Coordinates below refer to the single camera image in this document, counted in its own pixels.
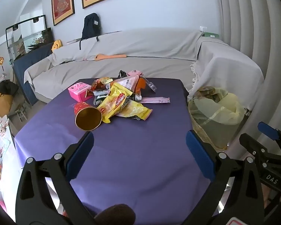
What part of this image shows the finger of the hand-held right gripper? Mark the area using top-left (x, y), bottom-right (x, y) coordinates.
top-left (258, 121), bottom-right (281, 155)
top-left (239, 132), bottom-right (281, 168)

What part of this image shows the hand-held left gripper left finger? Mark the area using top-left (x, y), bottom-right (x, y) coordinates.
top-left (15, 131), bottom-right (95, 225)

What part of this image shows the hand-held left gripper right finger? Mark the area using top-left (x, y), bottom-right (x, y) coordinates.
top-left (185, 130), bottom-right (265, 225)

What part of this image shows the bin with yellow bag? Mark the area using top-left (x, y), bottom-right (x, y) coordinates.
top-left (187, 85), bottom-right (246, 150)

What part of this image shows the red paper cup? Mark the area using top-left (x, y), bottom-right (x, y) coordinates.
top-left (74, 101), bottom-right (103, 132)

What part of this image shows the white green packet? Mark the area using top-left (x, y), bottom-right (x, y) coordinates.
top-left (93, 90), bottom-right (111, 106)

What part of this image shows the yellow wrapper with red label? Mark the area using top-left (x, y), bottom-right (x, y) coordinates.
top-left (97, 82), bottom-right (133, 124)

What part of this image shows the yellow packet with white print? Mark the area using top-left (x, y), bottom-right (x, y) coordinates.
top-left (117, 100), bottom-right (153, 121)

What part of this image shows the red brown wrapper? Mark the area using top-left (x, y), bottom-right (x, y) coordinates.
top-left (85, 78), bottom-right (113, 98)

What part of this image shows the long pink wrapper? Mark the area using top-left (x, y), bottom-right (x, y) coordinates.
top-left (138, 96), bottom-right (171, 104)

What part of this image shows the pink snack packet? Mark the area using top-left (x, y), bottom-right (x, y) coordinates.
top-left (117, 76), bottom-right (140, 91)

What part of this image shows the orange wrapper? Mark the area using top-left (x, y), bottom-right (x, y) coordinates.
top-left (135, 77), bottom-right (147, 92)

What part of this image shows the purple tablecloth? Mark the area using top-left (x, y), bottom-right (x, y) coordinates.
top-left (14, 77), bottom-right (222, 218)

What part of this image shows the person's brown fleece clothing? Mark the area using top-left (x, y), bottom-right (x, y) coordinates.
top-left (95, 204), bottom-right (136, 225)

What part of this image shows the small wooden stool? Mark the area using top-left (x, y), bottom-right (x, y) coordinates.
top-left (14, 105), bottom-right (28, 122)

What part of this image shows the white side table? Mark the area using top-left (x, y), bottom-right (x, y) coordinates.
top-left (0, 116), bottom-right (24, 216)

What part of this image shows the yellow beanbag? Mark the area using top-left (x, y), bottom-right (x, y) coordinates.
top-left (0, 77), bottom-right (19, 120)

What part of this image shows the black jacket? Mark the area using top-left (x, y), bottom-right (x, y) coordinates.
top-left (0, 81), bottom-right (19, 96)

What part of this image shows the orange back scratcher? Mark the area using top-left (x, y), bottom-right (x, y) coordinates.
top-left (95, 54), bottom-right (127, 61)

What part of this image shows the white curtain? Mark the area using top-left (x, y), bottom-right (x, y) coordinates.
top-left (215, 0), bottom-right (281, 169)

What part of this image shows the navy cloth covered cabinet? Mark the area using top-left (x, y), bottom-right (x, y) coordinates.
top-left (12, 43), bottom-right (53, 106)

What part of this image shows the grey covered sofa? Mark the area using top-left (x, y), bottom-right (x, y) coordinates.
top-left (23, 28), bottom-right (265, 113)

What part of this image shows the glass fish tank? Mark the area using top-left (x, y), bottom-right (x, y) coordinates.
top-left (5, 15), bottom-right (55, 60)

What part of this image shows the dark blue backpack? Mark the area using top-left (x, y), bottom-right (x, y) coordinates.
top-left (80, 13), bottom-right (101, 50)

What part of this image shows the pink gift box with handles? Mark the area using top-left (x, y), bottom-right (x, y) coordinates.
top-left (68, 82), bottom-right (94, 102)

